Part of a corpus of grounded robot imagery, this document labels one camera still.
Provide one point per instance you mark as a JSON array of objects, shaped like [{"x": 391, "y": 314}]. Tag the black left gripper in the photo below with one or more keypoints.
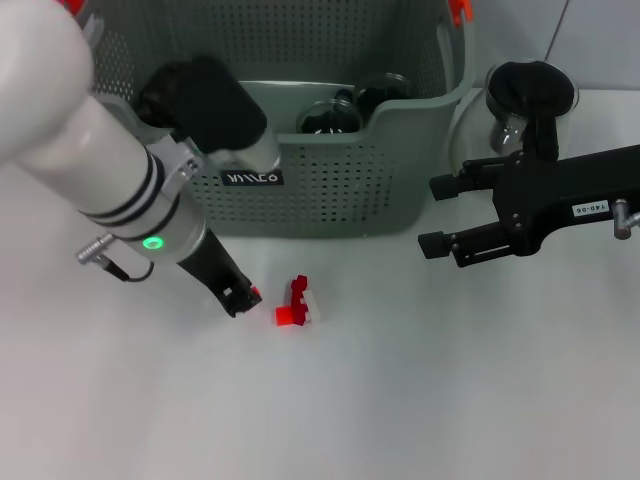
[{"x": 210, "y": 265}]

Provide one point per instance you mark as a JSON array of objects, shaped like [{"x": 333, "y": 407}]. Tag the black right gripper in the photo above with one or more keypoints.
[{"x": 560, "y": 190}]

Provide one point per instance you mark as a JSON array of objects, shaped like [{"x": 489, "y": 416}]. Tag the orange red toy block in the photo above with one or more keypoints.
[{"x": 285, "y": 316}]

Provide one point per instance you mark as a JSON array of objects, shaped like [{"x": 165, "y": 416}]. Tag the dark red toy block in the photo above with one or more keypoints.
[{"x": 299, "y": 295}]

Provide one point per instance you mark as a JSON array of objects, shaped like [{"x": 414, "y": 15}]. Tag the grey perforated storage basket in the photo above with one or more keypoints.
[{"x": 350, "y": 190}]

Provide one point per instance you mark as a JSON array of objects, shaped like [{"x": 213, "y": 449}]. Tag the glass carafe with black lid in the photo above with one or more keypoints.
[{"x": 530, "y": 85}]

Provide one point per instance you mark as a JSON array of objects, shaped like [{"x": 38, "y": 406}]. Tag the black teapot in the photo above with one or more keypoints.
[{"x": 150, "y": 100}]

